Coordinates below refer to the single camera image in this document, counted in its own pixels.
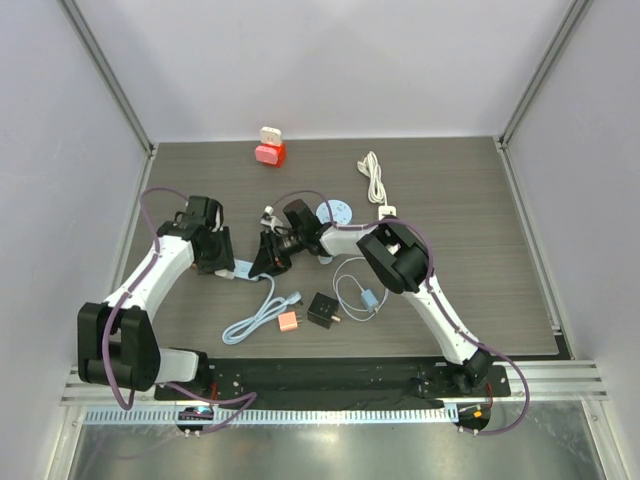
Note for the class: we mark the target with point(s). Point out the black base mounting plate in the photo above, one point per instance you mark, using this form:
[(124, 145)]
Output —
[(313, 383)]

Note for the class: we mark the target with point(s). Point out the round blue socket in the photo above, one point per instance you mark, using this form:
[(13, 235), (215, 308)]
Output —
[(336, 210)]

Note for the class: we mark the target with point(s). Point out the light blue power strip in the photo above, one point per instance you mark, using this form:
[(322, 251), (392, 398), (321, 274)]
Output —
[(243, 270)]

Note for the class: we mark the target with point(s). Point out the pink plug adapter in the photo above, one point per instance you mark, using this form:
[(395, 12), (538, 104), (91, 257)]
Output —
[(288, 321)]

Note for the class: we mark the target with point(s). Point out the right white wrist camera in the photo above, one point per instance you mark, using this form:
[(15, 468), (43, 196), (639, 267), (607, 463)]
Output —
[(269, 220)]

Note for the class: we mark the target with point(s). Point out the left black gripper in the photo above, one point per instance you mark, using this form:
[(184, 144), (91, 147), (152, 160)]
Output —
[(225, 260)]

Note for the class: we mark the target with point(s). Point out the black cube adapter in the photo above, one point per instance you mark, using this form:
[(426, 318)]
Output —
[(323, 310)]

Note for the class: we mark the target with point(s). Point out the red pink cube socket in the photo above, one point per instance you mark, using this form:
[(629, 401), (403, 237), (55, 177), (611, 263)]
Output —
[(271, 155)]

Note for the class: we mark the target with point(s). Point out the aluminium frame post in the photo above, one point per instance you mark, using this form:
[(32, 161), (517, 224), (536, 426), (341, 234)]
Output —
[(91, 45), (576, 11)]

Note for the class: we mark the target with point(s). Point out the white charger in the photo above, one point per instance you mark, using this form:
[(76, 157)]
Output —
[(226, 274)]

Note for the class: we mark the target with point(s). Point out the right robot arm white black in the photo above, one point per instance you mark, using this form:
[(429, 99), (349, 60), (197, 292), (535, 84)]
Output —
[(399, 258)]

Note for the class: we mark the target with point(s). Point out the right aluminium frame post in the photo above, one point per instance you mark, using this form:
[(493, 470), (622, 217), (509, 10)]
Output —
[(576, 11)]

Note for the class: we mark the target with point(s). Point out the left aluminium frame post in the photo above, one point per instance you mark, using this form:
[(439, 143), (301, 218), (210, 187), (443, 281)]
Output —
[(91, 45)]

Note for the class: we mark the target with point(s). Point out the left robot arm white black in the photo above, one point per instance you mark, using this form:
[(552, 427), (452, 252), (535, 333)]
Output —
[(116, 343)]

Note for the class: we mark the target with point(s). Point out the white slotted cable duct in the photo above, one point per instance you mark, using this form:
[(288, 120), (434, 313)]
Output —
[(203, 416)]

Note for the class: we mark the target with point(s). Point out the blue usb charger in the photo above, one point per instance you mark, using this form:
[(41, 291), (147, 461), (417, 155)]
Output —
[(369, 301)]

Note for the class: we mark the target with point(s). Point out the aluminium front rail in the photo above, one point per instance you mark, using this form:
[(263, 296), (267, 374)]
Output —
[(546, 380)]

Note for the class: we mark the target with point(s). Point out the cream white plug adapter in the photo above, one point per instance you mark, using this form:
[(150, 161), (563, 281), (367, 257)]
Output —
[(270, 136)]

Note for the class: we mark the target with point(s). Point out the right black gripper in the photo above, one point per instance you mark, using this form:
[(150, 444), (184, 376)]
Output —
[(272, 251)]

